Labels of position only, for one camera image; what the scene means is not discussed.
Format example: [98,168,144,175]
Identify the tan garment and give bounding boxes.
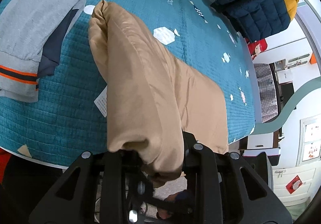
[88,0,228,187]

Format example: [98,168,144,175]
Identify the mint green bed frame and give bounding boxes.
[251,77,321,135]

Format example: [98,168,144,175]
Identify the dark navy folded garment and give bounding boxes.
[38,9,78,78]

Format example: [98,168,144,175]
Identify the white cabinet door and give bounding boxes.
[273,165,317,207]

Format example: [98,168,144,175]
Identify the grey sweatpants orange stripe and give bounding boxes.
[1,0,86,103]

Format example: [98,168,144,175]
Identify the teal quilted bedspread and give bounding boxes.
[1,0,255,166]

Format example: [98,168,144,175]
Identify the red cartoon bag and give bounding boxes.
[247,39,268,60]

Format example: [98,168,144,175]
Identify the navy and yellow puffer jacket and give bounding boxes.
[211,0,300,43]

